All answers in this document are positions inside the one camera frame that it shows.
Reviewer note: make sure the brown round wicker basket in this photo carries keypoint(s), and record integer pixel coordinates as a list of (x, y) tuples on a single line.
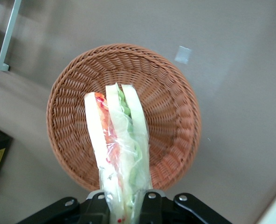
[(170, 116)]

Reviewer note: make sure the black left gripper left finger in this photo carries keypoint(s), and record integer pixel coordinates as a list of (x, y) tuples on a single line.
[(94, 207)]

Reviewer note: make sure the clear tape patch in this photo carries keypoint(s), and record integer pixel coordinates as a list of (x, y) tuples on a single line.
[(182, 54)]

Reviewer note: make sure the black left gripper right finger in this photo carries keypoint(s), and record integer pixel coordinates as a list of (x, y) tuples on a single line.
[(154, 207)]

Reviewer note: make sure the plastic sandwich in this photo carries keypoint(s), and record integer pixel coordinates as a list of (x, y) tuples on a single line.
[(119, 144)]

